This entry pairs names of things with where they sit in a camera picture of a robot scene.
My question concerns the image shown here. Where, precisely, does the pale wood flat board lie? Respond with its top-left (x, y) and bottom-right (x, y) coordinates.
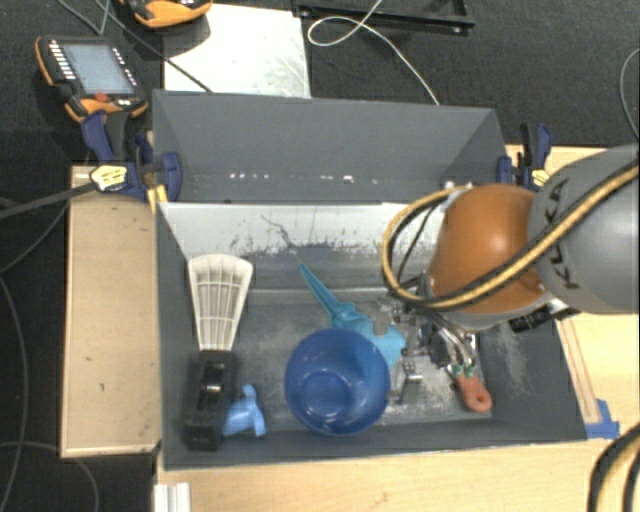
top-left (59, 164), bottom-right (164, 459)

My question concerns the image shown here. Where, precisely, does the white ribbed plastic fan piece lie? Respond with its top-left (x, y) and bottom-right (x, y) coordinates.
top-left (187, 253), bottom-right (255, 354)

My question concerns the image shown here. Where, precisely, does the black plastic block tool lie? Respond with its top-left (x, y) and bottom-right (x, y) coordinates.
top-left (181, 349), bottom-right (240, 452)

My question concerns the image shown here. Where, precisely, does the black cylinder on white bracket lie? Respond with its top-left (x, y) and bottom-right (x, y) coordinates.
top-left (508, 297), bottom-right (571, 334)

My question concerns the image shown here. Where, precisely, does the red-brown handle with hole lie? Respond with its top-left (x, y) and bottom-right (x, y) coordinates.
top-left (451, 372), bottom-right (494, 414)

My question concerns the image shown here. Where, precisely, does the blue plastic bowl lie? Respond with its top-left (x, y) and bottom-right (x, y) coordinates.
top-left (283, 327), bottom-right (392, 437)

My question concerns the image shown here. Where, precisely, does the cyan plastic funnel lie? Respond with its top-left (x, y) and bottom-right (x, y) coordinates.
top-left (297, 262), bottom-right (407, 374)

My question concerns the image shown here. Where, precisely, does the grey metal bin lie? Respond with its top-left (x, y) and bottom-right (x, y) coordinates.
top-left (149, 89), bottom-right (589, 471)

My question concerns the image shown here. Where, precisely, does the light blue plastic piece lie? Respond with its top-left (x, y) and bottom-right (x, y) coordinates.
top-left (221, 383), bottom-right (268, 439)

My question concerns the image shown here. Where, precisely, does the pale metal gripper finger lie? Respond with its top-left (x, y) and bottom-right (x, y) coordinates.
top-left (397, 359), bottom-right (425, 405)
top-left (372, 299), bottom-right (392, 337)

